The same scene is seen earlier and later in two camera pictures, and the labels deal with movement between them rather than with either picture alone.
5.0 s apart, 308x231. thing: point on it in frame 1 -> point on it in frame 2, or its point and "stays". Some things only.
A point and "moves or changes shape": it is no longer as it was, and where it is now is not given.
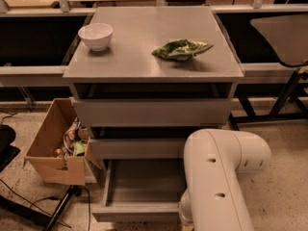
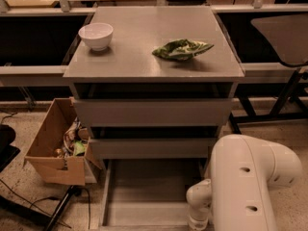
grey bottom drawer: [141, 191] moves or changes shape
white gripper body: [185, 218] -> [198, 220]
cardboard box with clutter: [59, 151] stays
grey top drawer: [152, 112] stays
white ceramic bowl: [96, 36] stays
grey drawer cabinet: [145, 78] stays
